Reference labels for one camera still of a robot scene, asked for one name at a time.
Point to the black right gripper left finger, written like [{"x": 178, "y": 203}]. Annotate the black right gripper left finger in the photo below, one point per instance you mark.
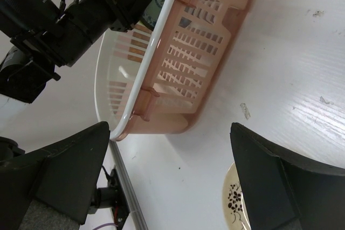
[{"x": 52, "y": 187}]

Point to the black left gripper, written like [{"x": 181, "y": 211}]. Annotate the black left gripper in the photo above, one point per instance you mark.
[{"x": 85, "y": 22}]

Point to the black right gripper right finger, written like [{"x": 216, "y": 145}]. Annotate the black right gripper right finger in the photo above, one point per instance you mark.
[{"x": 283, "y": 189}]

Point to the cream plate with black motif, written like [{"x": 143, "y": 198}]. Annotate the cream plate with black motif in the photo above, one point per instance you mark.
[{"x": 233, "y": 203}]

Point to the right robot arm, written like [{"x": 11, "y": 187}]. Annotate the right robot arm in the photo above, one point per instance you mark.
[{"x": 8, "y": 149}]

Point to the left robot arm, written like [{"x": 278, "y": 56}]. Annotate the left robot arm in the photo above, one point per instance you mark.
[{"x": 45, "y": 36}]

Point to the white pink dish rack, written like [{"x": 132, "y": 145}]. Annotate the white pink dish rack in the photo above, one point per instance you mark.
[{"x": 157, "y": 82}]

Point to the tape scrap on table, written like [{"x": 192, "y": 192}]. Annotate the tape scrap on table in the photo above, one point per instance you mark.
[{"x": 245, "y": 111}]

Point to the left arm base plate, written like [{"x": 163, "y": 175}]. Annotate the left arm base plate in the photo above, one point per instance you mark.
[{"x": 110, "y": 197}]

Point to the aluminium front rail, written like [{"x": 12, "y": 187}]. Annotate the aluminium front rail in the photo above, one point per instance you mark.
[{"x": 127, "y": 189}]

